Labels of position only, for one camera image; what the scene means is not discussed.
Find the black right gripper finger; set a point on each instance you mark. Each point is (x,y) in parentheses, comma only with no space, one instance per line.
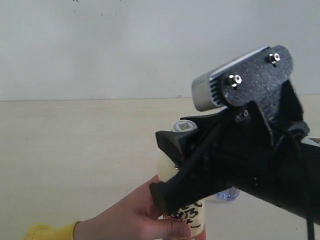
(181,146)

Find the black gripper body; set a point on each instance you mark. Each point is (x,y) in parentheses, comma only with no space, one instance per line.
(256,154)

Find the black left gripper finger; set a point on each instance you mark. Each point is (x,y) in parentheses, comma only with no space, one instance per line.
(182,190)

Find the yellow sleeved forearm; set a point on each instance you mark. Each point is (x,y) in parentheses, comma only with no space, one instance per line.
(47,232)

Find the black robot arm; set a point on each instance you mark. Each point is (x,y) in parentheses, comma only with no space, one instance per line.
(307,205)

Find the bare human hand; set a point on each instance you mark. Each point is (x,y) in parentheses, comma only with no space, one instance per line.
(134,217)

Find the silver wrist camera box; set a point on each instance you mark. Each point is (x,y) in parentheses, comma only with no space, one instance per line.
(205,88)

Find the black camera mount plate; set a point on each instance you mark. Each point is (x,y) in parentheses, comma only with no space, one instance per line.
(257,76)

